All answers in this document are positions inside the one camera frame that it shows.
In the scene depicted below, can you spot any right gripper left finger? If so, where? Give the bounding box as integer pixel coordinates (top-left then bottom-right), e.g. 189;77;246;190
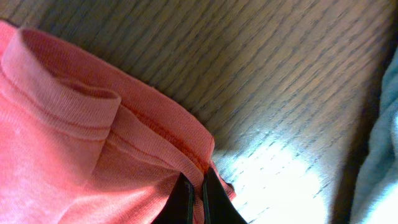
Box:
152;173;195;224

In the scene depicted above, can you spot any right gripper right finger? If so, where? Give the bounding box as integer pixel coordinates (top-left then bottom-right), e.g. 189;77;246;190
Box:
202;168;247;224

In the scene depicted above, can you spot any red orange polo shirt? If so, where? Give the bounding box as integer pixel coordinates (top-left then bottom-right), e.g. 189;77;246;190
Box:
1;22;235;223

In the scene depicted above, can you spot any light grey blue shirt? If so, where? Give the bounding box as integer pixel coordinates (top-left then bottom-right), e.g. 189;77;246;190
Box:
349;52;397;224

